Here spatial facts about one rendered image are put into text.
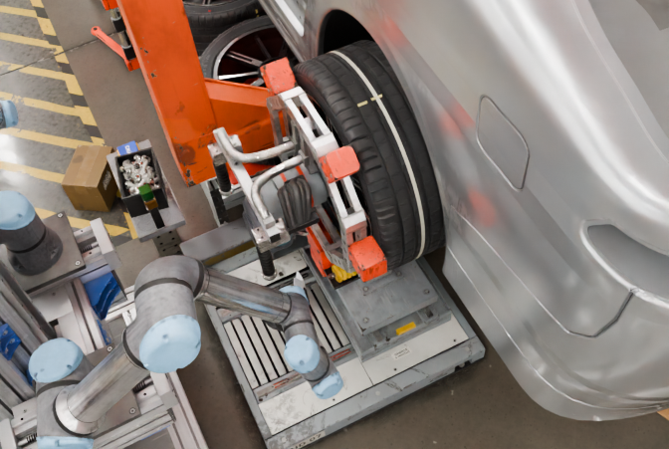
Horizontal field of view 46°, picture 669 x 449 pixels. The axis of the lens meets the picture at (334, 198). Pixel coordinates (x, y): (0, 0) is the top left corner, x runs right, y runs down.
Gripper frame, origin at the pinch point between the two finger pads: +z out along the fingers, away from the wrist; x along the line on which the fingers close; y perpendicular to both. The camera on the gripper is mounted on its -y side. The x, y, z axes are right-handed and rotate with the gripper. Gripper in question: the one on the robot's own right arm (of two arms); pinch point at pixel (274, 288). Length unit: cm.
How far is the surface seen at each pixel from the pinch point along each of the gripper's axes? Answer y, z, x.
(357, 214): 6.1, 0.3, -29.2
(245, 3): -37, 156, -44
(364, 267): -2.4, -9.0, -23.0
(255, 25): -37, 141, -41
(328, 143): 20.7, 13.6, -32.9
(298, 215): 12.6, 6.0, -16.2
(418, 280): -73, 18, -36
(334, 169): 23.0, 3.5, -30.2
